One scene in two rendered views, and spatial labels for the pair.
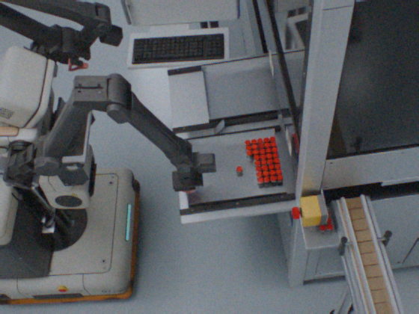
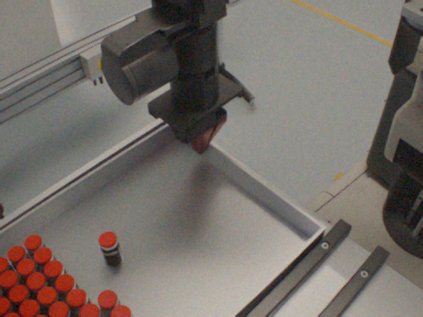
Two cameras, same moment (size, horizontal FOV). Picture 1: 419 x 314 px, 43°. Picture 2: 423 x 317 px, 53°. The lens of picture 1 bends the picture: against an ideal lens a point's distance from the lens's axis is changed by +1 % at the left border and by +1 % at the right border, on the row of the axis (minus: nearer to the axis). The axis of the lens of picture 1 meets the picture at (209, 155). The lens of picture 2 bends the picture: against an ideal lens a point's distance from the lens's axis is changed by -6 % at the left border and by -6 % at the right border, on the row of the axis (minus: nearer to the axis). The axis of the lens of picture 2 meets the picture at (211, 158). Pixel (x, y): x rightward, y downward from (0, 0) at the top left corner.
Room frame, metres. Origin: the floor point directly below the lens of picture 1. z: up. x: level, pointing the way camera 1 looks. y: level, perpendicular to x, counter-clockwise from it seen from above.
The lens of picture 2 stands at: (1.17, -0.21, 1.34)
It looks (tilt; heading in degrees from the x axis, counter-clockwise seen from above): 47 degrees down; 132
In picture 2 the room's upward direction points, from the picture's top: straight up
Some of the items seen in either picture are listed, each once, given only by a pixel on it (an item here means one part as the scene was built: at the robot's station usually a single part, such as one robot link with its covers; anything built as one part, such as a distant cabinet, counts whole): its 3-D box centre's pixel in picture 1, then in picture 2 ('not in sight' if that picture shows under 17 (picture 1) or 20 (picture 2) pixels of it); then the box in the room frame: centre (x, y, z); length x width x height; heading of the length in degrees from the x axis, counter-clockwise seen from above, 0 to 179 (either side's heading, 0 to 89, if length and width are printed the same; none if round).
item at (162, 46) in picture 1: (177, 47); not in sight; (1.62, 0.05, 0.82); 0.40 x 0.14 x 0.02; 81
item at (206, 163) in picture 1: (197, 159); (159, 30); (0.87, 0.04, 1.11); 0.11 x 0.09 x 0.12; 85
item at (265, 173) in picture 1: (263, 162); (59, 312); (0.93, -0.18, 0.90); 0.18 x 0.02 x 0.05; 177
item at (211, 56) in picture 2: (187, 165); (187, 43); (0.87, 0.08, 1.08); 0.07 x 0.06 x 0.07; 85
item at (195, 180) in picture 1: (186, 175); (194, 83); (0.87, 0.09, 1.01); 0.10 x 0.07 x 0.07; 87
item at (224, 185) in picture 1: (233, 167); (140, 255); (0.93, -0.07, 0.90); 0.34 x 0.26 x 0.04; 87
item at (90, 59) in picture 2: not in sight; (100, 60); (0.07, 0.45, 0.50); 0.12 x 0.05 x 0.09; 87
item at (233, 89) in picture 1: (248, 88); not in sight; (1.27, -0.20, 0.90); 0.34 x 0.26 x 0.04; 87
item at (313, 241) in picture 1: (322, 229); not in sight; (0.66, -0.33, 0.87); 0.14 x 0.13 x 0.02; 87
